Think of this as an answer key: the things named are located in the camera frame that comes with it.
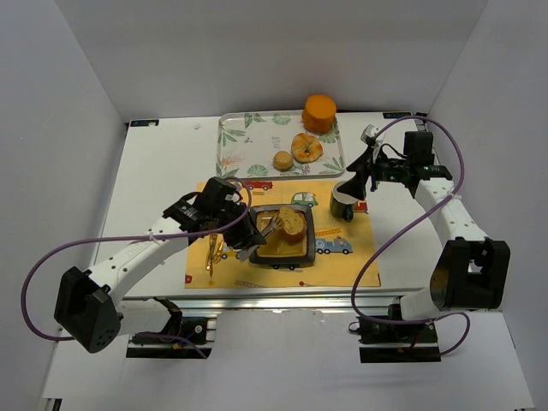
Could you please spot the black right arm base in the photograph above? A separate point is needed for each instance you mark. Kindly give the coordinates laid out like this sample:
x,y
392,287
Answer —
x,y
391,344

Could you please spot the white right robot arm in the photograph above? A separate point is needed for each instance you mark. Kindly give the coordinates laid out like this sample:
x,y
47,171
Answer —
x,y
471,271

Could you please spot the yellow vehicle print placemat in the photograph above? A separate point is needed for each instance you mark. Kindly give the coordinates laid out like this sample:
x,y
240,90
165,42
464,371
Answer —
x,y
341,248

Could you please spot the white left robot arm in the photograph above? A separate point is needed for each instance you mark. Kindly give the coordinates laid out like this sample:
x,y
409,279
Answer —
x,y
90,304

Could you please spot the leaf patterned white tray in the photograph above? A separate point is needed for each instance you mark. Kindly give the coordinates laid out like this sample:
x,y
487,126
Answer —
x,y
248,142

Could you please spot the green mug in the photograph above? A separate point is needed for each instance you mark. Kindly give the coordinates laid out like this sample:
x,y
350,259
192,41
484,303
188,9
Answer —
x,y
342,205

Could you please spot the metal serving tongs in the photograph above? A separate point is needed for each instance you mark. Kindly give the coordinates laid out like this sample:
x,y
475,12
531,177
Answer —
x,y
275,224

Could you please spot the tall orange round cake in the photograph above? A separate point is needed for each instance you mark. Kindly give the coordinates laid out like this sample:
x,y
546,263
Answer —
x,y
319,113

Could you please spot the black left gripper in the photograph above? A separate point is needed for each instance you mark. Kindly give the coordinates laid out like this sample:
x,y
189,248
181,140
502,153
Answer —
x,y
241,231

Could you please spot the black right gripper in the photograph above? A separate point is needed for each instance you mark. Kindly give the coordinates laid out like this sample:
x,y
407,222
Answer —
x,y
366,167

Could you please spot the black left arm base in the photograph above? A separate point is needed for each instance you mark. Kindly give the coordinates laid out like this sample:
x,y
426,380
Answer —
x,y
171,338

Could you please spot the gold fork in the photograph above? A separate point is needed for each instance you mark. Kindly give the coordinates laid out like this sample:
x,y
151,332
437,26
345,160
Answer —
x,y
211,252

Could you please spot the toasted bread slice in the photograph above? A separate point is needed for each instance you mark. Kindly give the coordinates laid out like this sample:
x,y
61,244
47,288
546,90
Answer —
x,y
294,224

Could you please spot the aluminium table frame rail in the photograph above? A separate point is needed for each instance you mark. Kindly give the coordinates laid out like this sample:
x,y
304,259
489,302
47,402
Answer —
x,y
372,302

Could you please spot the twisted orange bread roll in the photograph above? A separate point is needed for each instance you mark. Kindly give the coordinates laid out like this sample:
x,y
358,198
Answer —
x,y
306,148

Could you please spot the dark square plate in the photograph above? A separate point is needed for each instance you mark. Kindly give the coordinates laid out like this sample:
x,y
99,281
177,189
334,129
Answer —
x,y
279,251

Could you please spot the gold spoon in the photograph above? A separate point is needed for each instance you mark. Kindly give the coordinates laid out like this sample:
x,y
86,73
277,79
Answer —
x,y
218,254

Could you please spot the small round muffin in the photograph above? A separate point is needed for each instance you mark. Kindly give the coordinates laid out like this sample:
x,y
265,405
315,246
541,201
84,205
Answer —
x,y
283,161

